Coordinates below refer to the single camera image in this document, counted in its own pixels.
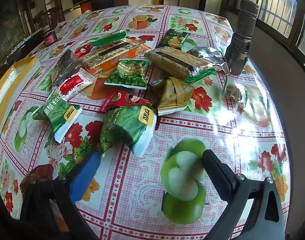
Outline clear wrapped pastry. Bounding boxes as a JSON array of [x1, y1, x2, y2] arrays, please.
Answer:
[[221, 77, 271, 127]]

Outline grey foil snack bag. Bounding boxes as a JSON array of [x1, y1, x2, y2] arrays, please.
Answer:
[[51, 49, 81, 90]]

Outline pink label jar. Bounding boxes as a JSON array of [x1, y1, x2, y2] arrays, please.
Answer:
[[43, 30, 57, 46]]

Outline orange cracker pack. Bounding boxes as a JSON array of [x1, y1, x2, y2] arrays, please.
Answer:
[[81, 38, 151, 76]]

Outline floral plastic tablecloth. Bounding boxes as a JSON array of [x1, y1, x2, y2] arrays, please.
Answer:
[[0, 5, 291, 239]]

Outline dark green chip packet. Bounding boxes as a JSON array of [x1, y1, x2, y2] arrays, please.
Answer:
[[156, 29, 189, 50]]

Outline red face snack packet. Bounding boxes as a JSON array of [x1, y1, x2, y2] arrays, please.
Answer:
[[100, 90, 153, 113]]

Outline green garlic pea packet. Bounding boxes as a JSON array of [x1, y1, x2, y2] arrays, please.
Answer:
[[104, 59, 151, 90]]

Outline dark red foil packet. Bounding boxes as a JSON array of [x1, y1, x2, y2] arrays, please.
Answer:
[[20, 164, 54, 195]]

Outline black stripe cracker pack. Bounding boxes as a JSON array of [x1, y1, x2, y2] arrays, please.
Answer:
[[144, 47, 216, 84]]

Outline silver foil snack bag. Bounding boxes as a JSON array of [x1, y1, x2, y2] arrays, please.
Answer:
[[187, 47, 230, 74]]

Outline grey metal flashlight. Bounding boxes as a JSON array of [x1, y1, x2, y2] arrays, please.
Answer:
[[225, 0, 259, 75]]

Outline green pea packet yellow logo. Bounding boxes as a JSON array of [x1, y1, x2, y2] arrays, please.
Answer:
[[99, 105, 157, 157]]

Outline red white sachet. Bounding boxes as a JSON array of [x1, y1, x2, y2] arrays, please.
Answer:
[[54, 68, 95, 101]]

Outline gold woven snack packet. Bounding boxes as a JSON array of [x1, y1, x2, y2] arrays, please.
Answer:
[[150, 77, 194, 115]]

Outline green end cracker pack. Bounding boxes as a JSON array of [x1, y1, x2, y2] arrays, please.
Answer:
[[92, 29, 129, 47]]

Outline yellow rimmed white tray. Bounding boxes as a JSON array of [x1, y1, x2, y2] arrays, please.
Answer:
[[0, 56, 41, 135]]

